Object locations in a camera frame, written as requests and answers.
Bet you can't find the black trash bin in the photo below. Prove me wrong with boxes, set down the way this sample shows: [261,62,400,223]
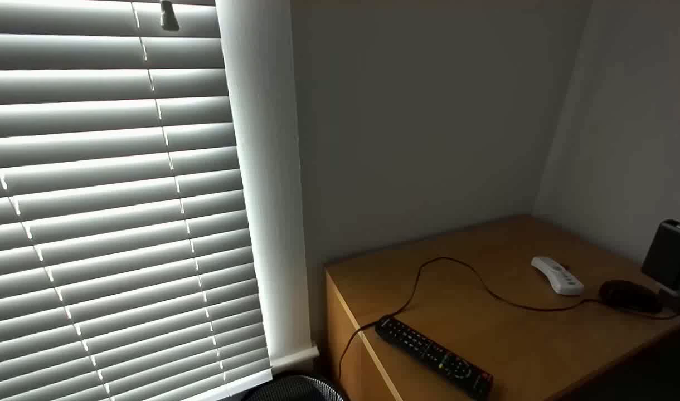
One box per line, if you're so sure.
[239,372,347,401]

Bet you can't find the light wooden desk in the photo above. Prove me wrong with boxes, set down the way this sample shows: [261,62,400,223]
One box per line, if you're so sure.
[324,214,680,401]

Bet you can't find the white slatted window blinds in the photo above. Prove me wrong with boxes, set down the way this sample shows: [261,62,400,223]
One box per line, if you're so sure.
[0,0,274,401]

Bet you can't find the thin black desk cable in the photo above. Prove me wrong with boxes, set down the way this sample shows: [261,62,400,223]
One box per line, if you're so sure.
[335,253,680,380]

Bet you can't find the round black puck device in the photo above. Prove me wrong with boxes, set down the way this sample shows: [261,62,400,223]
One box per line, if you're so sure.
[596,278,665,313]

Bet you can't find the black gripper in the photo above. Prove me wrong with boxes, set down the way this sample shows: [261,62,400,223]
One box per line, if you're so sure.
[640,216,680,301]

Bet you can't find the blind wand tip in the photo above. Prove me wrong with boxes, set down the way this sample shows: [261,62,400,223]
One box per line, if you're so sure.
[159,0,182,33]

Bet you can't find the white window frame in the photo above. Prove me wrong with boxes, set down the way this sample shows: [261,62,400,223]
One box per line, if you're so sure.
[215,0,320,372]

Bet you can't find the small white remote control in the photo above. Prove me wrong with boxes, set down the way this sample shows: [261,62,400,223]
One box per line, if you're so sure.
[529,253,586,298]

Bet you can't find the long black TV remote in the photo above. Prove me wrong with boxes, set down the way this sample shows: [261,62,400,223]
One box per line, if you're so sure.
[372,313,497,401]

